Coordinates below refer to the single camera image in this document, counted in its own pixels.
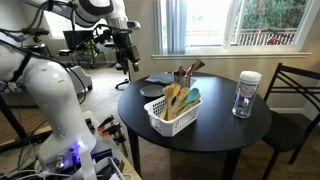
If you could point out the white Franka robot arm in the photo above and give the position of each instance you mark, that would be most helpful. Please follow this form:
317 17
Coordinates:
50 86

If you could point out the grey round plate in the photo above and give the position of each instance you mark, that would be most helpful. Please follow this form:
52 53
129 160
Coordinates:
151 91

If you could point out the black metal desk rack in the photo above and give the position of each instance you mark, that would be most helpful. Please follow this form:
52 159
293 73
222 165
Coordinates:
96 60

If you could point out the white window frame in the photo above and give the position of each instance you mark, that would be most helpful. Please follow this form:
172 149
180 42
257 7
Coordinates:
233 50

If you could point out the small dark wooden spoon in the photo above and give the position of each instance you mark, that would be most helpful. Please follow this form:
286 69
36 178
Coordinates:
181 70

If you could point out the white plastic basket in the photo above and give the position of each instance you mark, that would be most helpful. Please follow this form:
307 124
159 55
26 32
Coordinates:
173 128

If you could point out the teal silicone spatula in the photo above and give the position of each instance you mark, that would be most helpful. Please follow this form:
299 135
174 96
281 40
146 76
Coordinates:
192 95

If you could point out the blue folded cloth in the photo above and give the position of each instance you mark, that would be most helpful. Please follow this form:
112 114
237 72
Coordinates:
160 78

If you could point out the green potted plant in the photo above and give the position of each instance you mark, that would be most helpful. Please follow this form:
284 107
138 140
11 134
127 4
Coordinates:
90 50

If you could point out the red bicycle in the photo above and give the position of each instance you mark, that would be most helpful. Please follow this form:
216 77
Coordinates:
278 39

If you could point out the flat wooden spatula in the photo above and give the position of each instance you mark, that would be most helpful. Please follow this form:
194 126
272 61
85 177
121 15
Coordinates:
176 87
183 93

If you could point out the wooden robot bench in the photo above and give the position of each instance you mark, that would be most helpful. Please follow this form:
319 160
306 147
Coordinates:
130 168

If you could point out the black bar clamp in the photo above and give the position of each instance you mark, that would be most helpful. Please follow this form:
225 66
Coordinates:
121 143

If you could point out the blue white patterned cushion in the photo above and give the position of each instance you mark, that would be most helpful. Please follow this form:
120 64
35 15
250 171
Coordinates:
11 87

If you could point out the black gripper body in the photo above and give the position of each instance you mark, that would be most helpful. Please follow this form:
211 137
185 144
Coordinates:
124 43

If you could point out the black office chair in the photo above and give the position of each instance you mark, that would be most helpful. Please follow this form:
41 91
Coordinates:
122 83

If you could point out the wide dark wooden spatula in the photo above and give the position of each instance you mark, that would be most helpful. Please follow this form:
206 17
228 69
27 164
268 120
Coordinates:
198 65

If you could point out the black monitor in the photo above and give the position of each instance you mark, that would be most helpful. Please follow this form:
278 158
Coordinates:
75 39

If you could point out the clear wipes canister white lid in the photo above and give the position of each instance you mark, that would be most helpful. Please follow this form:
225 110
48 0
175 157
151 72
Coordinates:
246 95

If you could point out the silver utensil holder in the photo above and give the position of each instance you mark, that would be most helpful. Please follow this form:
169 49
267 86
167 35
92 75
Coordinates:
181 81

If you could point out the black round table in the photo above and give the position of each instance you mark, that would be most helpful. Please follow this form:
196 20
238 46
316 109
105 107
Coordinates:
216 130

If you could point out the white balcony railing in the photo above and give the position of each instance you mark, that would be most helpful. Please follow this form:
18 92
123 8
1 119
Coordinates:
250 37

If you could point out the black metal chair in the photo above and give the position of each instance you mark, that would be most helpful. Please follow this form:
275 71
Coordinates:
283 133

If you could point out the black stand leg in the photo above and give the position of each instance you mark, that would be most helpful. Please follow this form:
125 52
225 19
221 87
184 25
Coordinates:
11 120

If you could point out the grey armchair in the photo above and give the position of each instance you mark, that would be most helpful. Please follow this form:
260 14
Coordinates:
81 78

